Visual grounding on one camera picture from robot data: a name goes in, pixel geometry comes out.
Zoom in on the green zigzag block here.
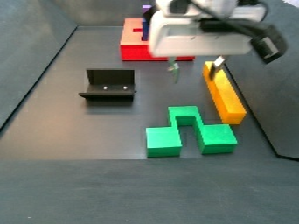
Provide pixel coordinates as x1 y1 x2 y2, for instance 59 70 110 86
146 106 238 158

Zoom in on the purple U-shaped block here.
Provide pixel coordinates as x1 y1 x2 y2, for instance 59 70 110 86
142 4 153 19

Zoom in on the blue U-shaped block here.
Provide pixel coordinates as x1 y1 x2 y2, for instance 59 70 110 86
142 18 150 41

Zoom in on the red board base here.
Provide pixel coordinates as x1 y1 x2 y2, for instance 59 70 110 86
119 17 197 62

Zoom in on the yellow long block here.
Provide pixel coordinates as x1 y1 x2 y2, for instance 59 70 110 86
202 61 248 124

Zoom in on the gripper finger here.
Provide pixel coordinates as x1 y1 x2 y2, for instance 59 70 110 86
169 57 181 82
210 55 228 79

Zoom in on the black cable with strap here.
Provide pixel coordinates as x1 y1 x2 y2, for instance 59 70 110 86
191 0 290 65

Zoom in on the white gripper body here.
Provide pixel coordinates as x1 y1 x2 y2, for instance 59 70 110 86
149 0 268 58

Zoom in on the black angle bracket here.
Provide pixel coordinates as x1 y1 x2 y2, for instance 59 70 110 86
79 68 137 99

